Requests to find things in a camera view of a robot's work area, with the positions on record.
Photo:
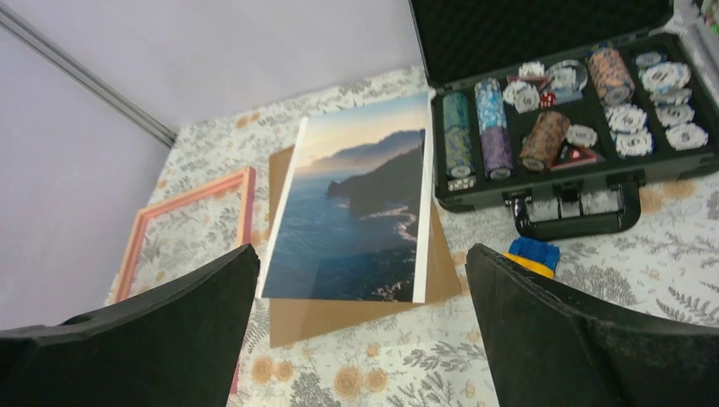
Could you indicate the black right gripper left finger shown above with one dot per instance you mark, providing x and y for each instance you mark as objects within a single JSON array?
[{"x": 174, "y": 345}]

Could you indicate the black poker chip case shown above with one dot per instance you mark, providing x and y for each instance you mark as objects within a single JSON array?
[{"x": 538, "y": 52}]

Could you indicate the lower orange poker chip stack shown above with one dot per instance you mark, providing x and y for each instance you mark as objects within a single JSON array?
[{"x": 541, "y": 147}]

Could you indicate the floral tablecloth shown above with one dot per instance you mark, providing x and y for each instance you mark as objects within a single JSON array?
[{"x": 667, "y": 265}]

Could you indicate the orange poker chip stack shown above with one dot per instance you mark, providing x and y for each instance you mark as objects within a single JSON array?
[
  {"x": 611, "y": 77},
  {"x": 541, "y": 147}
]

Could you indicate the upper orange poker chip stack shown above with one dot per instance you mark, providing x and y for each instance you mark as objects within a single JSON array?
[{"x": 611, "y": 77}]

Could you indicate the blue yellow toy car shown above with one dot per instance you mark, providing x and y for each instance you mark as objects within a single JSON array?
[{"x": 539, "y": 257}]

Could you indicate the blue purple poker chip stack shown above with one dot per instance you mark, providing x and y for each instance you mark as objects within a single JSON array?
[{"x": 493, "y": 129}]

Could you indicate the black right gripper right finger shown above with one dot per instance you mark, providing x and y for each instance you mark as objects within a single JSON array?
[{"x": 549, "y": 344}]

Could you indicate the seascape photo print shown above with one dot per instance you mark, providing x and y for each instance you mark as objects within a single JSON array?
[{"x": 362, "y": 138}]

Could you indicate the pink wooden picture frame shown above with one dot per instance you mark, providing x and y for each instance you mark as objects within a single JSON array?
[{"x": 173, "y": 237}]

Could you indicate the green poker chip stack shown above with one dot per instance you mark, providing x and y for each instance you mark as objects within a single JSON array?
[{"x": 457, "y": 141}]

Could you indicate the brown cardboard backing board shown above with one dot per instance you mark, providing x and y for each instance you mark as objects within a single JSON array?
[{"x": 314, "y": 314}]

